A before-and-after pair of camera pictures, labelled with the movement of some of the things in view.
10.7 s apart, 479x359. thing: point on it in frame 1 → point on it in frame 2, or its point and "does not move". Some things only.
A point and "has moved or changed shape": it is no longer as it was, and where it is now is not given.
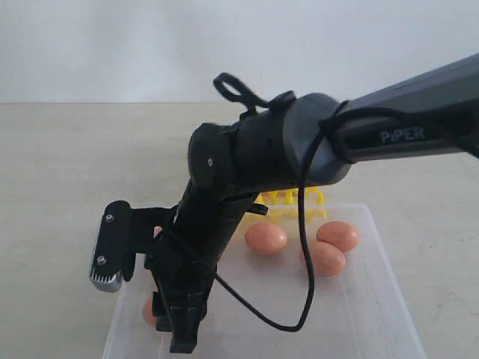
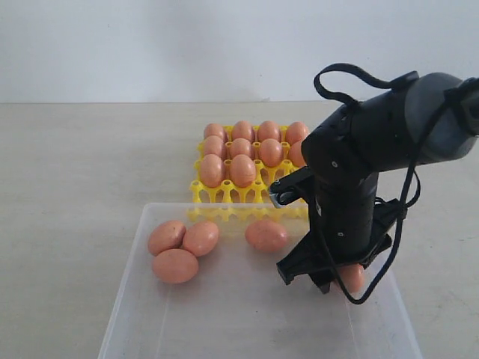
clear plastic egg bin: [358, 313] does not move
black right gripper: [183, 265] → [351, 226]
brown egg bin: [147, 312] has moved or changed shape
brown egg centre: [266, 238] does not move
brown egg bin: [327, 259] has moved or changed shape
